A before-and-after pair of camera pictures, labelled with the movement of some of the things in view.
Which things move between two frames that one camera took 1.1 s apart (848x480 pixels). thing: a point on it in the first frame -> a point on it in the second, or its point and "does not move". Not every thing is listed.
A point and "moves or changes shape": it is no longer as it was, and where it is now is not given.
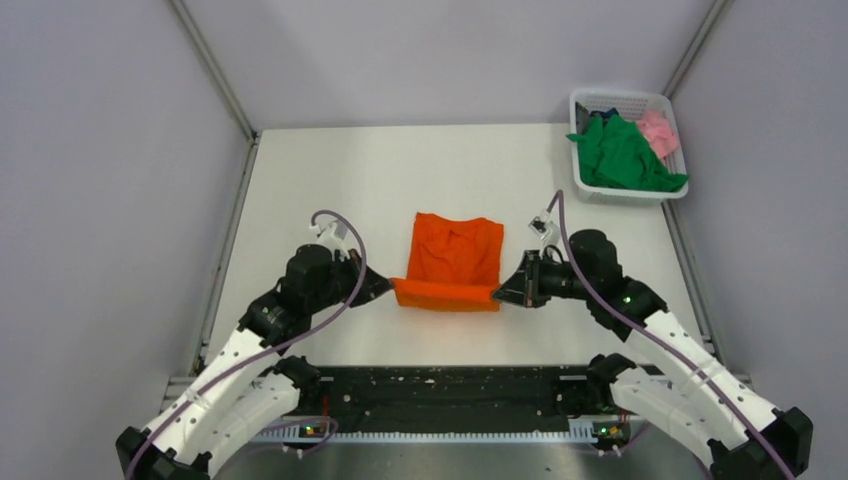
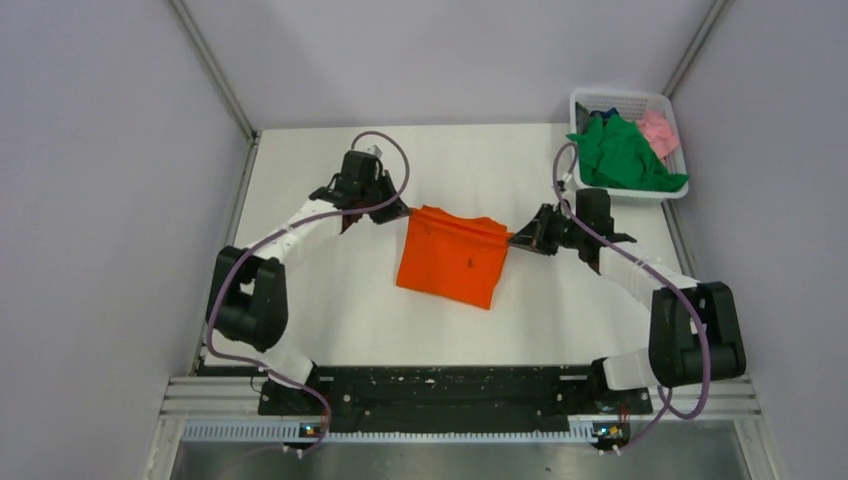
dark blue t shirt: (605, 114) does not move
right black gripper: (524, 290) -> (532, 236)
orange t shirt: (453, 265) moves or changes shape
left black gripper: (375, 285) -> (399, 210)
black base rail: (447, 400) does not move
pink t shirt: (657, 128) does not move
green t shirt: (615, 152) does not move
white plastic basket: (627, 104) does not move
